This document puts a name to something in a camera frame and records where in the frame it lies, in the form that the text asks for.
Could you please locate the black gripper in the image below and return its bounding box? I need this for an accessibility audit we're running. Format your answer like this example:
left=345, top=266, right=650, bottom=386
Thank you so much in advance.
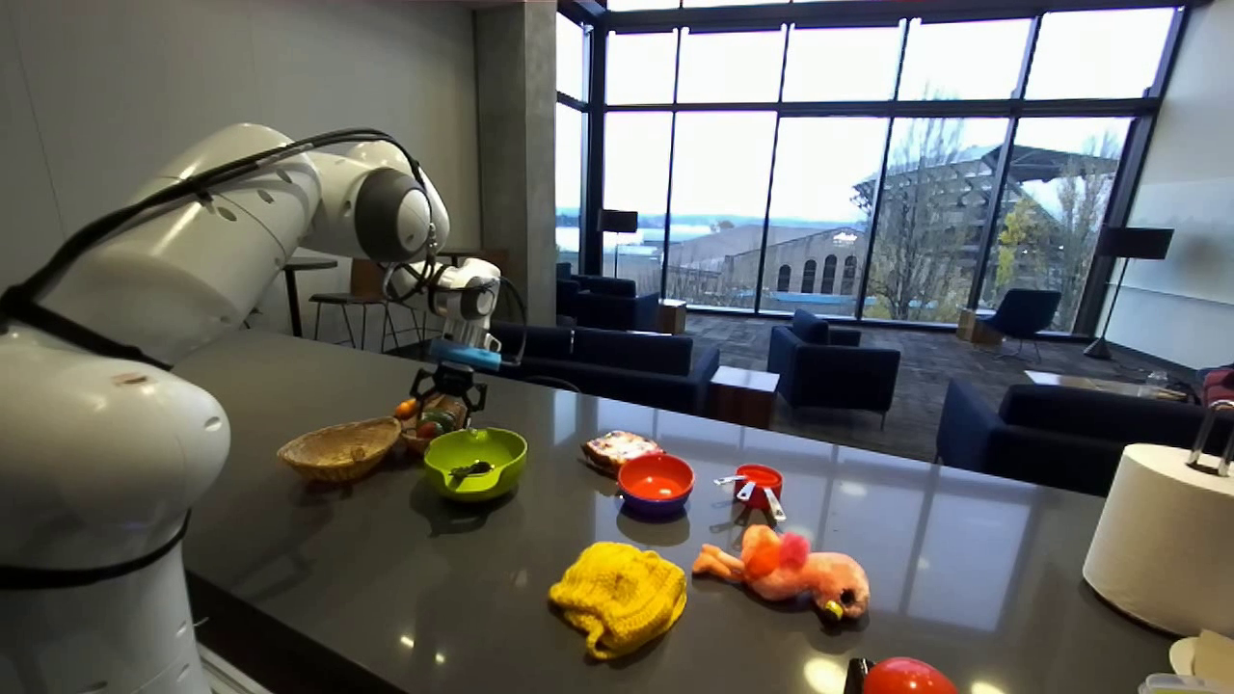
left=410, top=362, right=486, bottom=412

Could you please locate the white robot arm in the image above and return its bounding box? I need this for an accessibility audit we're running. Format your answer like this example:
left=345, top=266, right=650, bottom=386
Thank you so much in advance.
left=0, top=123, right=501, bottom=694

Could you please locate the green plastic bowl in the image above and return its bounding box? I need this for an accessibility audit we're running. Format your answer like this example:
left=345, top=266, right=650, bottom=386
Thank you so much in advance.
left=424, top=426, right=529, bottom=500

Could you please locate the woven wicker bowl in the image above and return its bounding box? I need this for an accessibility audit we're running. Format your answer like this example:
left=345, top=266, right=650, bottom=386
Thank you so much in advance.
left=276, top=416, right=402, bottom=484

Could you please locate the red bowl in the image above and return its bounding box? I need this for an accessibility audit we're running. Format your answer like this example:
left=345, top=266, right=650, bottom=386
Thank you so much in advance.
left=617, top=451, right=694, bottom=515

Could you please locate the red ball object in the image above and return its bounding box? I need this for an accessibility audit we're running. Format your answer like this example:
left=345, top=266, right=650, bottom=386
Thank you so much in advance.
left=845, top=655, right=956, bottom=694

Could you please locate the dark blue sofa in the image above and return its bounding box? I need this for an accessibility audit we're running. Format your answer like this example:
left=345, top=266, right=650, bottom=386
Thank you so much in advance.
left=497, top=326, right=721, bottom=412

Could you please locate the yellow cloth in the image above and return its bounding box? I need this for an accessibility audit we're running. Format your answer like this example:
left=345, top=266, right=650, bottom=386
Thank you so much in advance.
left=549, top=541, right=686, bottom=664

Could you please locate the small side table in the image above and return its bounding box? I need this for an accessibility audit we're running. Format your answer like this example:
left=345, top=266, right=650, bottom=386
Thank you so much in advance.
left=709, top=367, right=779, bottom=426

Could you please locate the dark blue armchair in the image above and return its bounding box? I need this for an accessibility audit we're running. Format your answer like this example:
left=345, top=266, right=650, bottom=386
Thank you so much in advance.
left=766, top=312, right=899, bottom=412

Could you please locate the dark sofa right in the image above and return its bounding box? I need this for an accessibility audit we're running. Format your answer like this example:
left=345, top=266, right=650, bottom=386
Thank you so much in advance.
left=937, top=383, right=1234, bottom=496

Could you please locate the white paper towel roll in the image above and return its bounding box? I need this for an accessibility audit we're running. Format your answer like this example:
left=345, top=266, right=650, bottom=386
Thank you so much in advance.
left=1078, top=444, right=1234, bottom=637

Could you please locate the blue wrist camera box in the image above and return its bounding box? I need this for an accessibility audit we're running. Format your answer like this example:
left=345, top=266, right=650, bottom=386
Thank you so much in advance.
left=428, top=340, right=506, bottom=371

